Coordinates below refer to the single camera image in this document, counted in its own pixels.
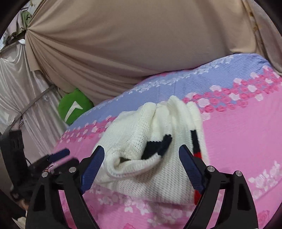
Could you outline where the white red black knit sweater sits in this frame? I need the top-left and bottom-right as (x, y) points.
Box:
(94, 96), (209, 205)

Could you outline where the green plush pillow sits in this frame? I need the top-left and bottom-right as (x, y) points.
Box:
(58, 89), (94, 125)

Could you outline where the silver satin curtain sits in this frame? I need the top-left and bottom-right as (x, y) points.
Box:
(1, 43), (67, 162)

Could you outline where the beige draped curtain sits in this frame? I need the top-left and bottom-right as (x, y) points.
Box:
(25, 1), (260, 104)

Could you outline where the pink floral bed sheet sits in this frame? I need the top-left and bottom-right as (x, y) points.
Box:
(54, 54), (281, 228)

